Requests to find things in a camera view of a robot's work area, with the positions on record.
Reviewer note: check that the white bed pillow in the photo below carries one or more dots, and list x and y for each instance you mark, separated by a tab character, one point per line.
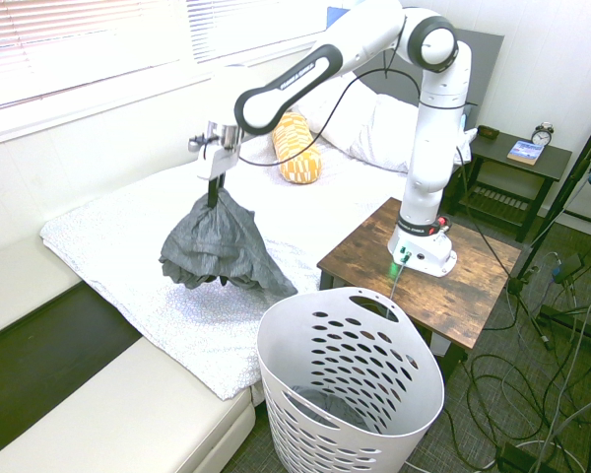
374	138

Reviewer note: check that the narrow white window blind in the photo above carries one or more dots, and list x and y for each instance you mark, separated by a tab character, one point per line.
256	24

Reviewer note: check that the rustic wooden side table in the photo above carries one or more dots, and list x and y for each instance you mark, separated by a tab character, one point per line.
448	295

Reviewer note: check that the yellow patterned bolster pillow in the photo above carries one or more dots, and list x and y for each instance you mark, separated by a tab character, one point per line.
298	150

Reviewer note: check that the white circle print bed sheet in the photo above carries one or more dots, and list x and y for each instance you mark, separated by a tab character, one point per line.
128	246

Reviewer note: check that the blue cover book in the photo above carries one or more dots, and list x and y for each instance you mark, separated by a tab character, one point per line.
525	153

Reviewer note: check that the black camera tripod stand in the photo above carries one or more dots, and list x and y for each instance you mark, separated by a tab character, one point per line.
556	207

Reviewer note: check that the white perforated laundry basket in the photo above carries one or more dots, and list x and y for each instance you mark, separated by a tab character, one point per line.
416	394

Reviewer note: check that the wide white window blind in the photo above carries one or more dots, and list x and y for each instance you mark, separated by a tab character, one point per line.
79	44

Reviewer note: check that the dark nightstand with shelf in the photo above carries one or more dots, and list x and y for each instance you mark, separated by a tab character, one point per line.
522	167

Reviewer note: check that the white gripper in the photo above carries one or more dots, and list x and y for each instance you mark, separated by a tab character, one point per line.
219	162

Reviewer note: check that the grey heathered garment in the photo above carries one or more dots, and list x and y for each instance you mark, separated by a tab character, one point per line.
216	236

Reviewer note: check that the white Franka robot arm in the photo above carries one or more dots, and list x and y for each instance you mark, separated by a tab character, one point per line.
436	148

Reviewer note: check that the large cream bench cushion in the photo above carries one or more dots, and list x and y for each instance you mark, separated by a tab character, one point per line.
103	419

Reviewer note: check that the small dark box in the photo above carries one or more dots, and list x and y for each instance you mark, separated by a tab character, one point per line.
488	132

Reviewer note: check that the black twin bell alarm clock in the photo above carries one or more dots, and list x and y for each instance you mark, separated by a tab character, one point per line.
542	135

